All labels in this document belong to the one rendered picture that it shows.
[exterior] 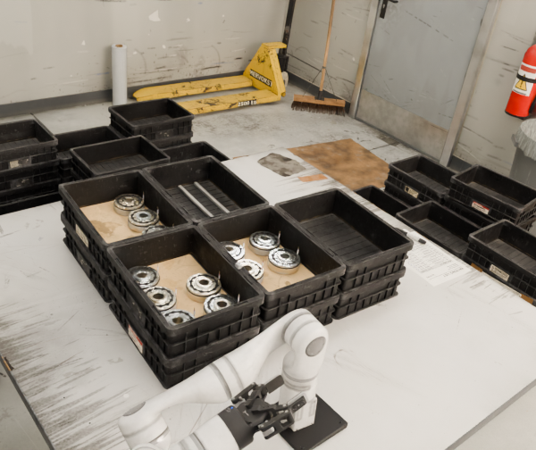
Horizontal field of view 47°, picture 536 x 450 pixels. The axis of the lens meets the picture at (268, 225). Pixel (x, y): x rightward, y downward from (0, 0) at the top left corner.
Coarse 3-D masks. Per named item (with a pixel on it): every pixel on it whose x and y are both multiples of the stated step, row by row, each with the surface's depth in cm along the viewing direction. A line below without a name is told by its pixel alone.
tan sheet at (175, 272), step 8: (184, 256) 194; (160, 264) 189; (168, 264) 189; (176, 264) 190; (184, 264) 190; (192, 264) 191; (160, 272) 186; (168, 272) 186; (176, 272) 187; (184, 272) 187; (192, 272) 188; (200, 272) 188; (160, 280) 182; (168, 280) 183; (176, 280) 183; (184, 280) 184; (176, 288) 180; (184, 288) 181; (176, 296) 177; (184, 296) 178; (184, 304) 175; (192, 304) 175; (200, 304) 175; (192, 312) 172; (200, 312) 172
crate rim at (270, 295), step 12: (228, 216) 198; (204, 228) 191; (300, 228) 198; (216, 240) 186; (312, 240) 192; (228, 252) 182; (324, 252) 188; (252, 276) 173; (324, 276) 178; (336, 276) 181; (264, 288) 169; (288, 288) 170; (300, 288) 174; (264, 300) 169
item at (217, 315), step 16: (144, 240) 182; (208, 240) 186; (112, 256) 173; (224, 256) 180; (128, 272) 168; (240, 272) 174; (256, 288) 169; (144, 304) 160; (240, 304) 162; (256, 304) 166; (160, 320) 154; (192, 320) 155; (208, 320) 157
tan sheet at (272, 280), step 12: (240, 240) 205; (252, 252) 201; (264, 264) 196; (300, 264) 198; (264, 276) 190; (276, 276) 191; (288, 276) 192; (300, 276) 193; (312, 276) 193; (276, 288) 186
